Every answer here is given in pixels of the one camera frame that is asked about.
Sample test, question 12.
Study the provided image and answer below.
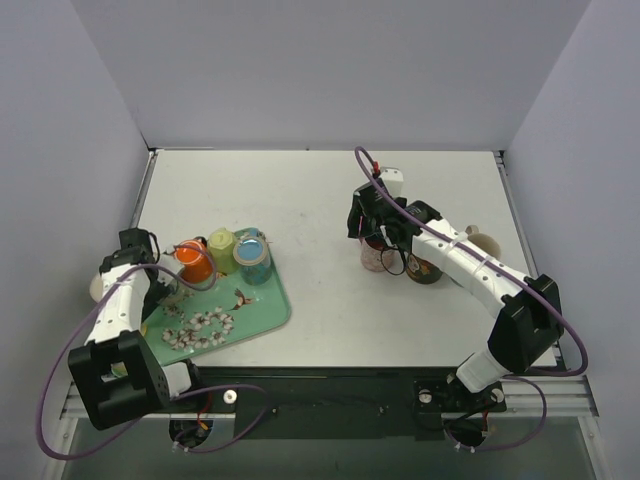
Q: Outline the pink mug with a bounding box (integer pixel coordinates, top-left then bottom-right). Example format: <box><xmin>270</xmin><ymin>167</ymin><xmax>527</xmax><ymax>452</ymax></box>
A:
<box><xmin>360</xmin><ymin>237</ymin><xmax>396</xmax><ymax>273</ymax></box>

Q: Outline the black gold-rimmed mug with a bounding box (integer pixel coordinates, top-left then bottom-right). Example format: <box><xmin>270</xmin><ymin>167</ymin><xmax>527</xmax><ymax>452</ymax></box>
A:
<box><xmin>406</xmin><ymin>254</ymin><xmax>443</xmax><ymax>285</ymax></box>

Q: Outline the pale green mug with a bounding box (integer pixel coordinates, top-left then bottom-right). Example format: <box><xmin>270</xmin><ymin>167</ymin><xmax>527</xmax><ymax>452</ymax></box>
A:
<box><xmin>207</xmin><ymin>228</ymin><xmax>238</xmax><ymax>275</ymax></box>

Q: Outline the blue floral mug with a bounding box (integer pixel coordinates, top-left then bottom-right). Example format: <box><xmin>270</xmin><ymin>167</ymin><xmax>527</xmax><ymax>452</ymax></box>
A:
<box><xmin>233</xmin><ymin>228</ymin><xmax>273</xmax><ymax>286</ymax></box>

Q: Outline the beige bird mug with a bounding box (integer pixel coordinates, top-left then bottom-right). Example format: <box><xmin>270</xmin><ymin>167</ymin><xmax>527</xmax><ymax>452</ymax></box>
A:
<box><xmin>465</xmin><ymin>225</ymin><xmax>502</xmax><ymax>260</ymax></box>

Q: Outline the yellow mug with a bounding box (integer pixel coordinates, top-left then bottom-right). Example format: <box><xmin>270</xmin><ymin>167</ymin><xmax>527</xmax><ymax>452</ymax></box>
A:
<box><xmin>111</xmin><ymin>362</ymin><xmax>128</xmax><ymax>378</ymax></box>

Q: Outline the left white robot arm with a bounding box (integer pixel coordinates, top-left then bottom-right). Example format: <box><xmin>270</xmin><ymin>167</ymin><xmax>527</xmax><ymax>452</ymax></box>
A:
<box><xmin>68</xmin><ymin>228</ymin><xmax>206</xmax><ymax>430</ymax></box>

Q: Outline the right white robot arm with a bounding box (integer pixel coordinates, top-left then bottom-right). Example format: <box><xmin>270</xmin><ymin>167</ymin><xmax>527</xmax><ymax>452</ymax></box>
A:
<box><xmin>347</xmin><ymin>181</ymin><xmax>564</xmax><ymax>409</ymax></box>

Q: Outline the orange mug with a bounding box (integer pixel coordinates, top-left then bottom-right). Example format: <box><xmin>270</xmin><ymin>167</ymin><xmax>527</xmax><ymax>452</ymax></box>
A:
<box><xmin>173</xmin><ymin>238</ymin><xmax>215</xmax><ymax>291</ymax></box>

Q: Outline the green floral tray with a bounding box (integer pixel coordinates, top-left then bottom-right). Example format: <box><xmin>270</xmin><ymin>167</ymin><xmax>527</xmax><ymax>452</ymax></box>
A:
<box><xmin>142</xmin><ymin>267</ymin><xmax>291</xmax><ymax>366</ymax></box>

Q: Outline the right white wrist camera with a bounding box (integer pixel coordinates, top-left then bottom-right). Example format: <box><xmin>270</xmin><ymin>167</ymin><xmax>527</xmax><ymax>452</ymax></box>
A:
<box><xmin>372</xmin><ymin>161</ymin><xmax>404</xmax><ymax>198</ymax></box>

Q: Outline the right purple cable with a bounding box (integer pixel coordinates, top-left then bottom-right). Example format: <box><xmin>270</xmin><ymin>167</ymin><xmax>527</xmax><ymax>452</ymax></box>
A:
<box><xmin>353</xmin><ymin>145</ymin><xmax>589</xmax><ymax>376</ymax></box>

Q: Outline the purple cable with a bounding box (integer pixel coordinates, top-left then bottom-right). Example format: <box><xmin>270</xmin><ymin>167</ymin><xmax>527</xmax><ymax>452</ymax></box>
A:
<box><xmin>353</xmin><ymin>145</ymin><xmax>589</xmax><ymax>376</ymax></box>
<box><xmin>37</xmin><ymin>244</ymin><xmax>274</xmax><ymax>460</ymax></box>

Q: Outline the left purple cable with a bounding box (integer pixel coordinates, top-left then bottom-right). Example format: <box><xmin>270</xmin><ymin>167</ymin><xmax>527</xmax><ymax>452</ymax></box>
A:
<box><xmin>37</xmin><ymin>244</ymin><xmax>274</xmax><ymax>460</ymax></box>

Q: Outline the aluminium rail frame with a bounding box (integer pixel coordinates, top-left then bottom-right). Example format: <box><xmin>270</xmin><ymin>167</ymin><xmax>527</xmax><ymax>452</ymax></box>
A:
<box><xmin>59</xmin><ymin>149</ymin><xmax>600</xmax><ymax>426</ymax></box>

